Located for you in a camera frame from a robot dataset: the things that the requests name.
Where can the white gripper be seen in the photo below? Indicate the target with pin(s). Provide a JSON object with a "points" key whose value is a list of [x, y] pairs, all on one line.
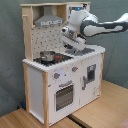
{"points": [[78, 43]]}

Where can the small metal pot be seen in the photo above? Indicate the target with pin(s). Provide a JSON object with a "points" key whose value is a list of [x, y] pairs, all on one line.
{"points": [[47, 56]]}

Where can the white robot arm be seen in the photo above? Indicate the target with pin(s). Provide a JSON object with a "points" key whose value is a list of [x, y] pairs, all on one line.
{"points": [[83, 24]]}

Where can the wooden toy kitchen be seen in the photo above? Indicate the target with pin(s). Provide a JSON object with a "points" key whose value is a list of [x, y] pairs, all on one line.
{"points": [[40, 84]]}

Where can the grey toy sink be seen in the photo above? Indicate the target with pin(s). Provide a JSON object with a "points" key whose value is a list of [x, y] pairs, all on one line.
{"points": [[87, 51]]}

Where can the black toy stovetop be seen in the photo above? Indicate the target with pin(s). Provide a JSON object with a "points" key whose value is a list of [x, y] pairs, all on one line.
{"points": [[59, 58]]}

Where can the white cupboard door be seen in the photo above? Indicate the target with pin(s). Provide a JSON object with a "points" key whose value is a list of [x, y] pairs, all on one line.
{"points": [[90, 79]]}

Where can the grey range hood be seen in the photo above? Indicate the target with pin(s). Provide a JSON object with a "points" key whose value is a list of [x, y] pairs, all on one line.
{"points": [[48, 18]]}

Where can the toy oven door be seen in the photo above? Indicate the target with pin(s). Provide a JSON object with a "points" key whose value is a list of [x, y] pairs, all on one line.
{"points": [[64, 97]]}

